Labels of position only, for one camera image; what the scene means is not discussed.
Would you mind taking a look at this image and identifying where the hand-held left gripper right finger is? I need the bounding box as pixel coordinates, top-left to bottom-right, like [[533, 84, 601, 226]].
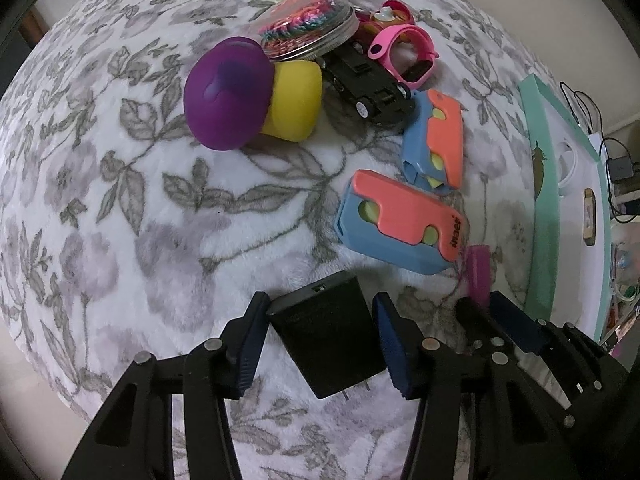
[[371, 291, 591, 480]]

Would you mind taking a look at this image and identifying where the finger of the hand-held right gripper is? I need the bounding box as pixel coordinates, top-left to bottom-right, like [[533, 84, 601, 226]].
[[487, 290, 568, 363], [455, 296, 497, 357]]

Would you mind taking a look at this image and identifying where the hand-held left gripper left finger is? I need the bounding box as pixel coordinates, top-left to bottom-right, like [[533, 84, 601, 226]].
[[60, 291, 273, 480]]

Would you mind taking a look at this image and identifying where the magenta plastic case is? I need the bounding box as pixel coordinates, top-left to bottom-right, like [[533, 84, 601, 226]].
[[464, 245, 493, 307]]

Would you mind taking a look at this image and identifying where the black power adapter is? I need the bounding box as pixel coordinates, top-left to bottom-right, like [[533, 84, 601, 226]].
[[266, 270, 388, 401]]

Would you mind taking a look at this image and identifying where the blue orange toy knife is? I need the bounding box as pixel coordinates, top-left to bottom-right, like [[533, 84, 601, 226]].
[[334, 169, 468, 276], [401, 89, 466, 196]]

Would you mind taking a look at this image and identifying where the teal shallow box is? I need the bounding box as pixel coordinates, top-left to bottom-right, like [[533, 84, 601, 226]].
[[517, 74, 613, 343]]

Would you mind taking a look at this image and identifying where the purple yellow mushroom toy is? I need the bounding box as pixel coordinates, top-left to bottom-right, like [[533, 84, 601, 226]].
[[183, 36, 323, 152]]

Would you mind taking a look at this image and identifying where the round tin with colourful bands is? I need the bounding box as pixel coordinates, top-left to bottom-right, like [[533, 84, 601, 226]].
[[258, 0, 361, 63]]

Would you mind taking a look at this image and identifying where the gold black patterned tag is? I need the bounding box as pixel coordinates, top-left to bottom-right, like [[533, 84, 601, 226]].
[[582, 187, 597, 246]]

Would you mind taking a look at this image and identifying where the floral blanket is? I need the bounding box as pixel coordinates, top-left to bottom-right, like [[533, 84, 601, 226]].
[[0, 0, 576, 480]]

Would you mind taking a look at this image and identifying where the black toy car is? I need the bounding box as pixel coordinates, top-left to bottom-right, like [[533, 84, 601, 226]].
[[317, 40, 417, 126]]

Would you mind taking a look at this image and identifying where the orange round toy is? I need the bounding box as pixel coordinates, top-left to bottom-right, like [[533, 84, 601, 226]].
[[356, 1, 416, 36]]

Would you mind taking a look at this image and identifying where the black wall charger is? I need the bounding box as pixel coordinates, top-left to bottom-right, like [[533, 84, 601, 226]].
[[607, 155, 636, 182]]

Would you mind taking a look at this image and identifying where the black cable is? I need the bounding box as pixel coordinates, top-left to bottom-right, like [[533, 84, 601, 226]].
[[557, 80, 640, 171]]

